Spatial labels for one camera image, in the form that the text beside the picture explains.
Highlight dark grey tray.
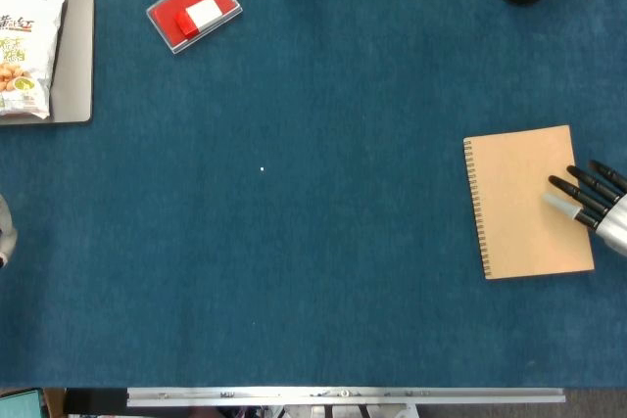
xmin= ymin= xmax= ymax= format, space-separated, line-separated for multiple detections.
xmin=0 ymin=0 xmax=95 ymax=126

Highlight red and white block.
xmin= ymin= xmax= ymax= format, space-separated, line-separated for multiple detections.
xmin=174 ymin=0 xmax=224 ymax=41

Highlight white snack bag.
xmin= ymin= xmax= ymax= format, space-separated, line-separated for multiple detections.
xmin=0 ymin=0 xmax=69 ymax=119

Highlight teal box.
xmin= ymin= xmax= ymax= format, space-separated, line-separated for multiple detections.
xmin=0 ymin=388 xmax=46 ymax=418

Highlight aluminium rail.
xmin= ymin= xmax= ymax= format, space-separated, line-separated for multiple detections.
xmin=125 ymin=387 xmax=567 ymax=408

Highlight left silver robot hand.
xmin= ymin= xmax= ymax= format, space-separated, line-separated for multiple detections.
xmin=0 ymin=192 xmax=19 ymax=270

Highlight tan spiral notebook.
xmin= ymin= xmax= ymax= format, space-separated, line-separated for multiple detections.
xmin=462 ymin=124 xmax=597 ymax=281

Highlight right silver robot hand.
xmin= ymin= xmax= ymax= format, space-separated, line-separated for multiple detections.
xmin=541 ymin=159 xmax=627 ymax=257

